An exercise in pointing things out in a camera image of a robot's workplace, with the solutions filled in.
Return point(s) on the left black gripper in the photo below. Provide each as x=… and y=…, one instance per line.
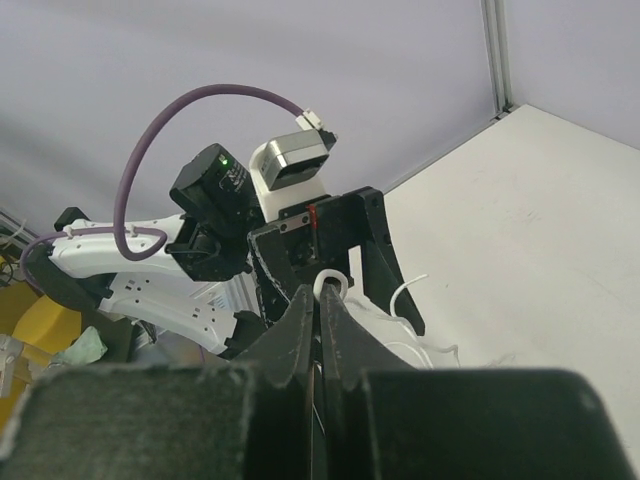
x=333, y=226

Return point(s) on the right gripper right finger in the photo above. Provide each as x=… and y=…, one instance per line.
x=348, y=349

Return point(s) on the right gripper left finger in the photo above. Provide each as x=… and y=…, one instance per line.
x=283, y=353

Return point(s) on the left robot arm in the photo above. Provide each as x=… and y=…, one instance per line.
x=228, y=264

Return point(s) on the yellow object behind table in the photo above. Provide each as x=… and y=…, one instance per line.
x=34, y=329

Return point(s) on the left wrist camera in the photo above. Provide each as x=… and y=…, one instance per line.
x=284, y=170

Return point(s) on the left aluminium frame post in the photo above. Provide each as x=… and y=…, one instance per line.
x=495, y=27

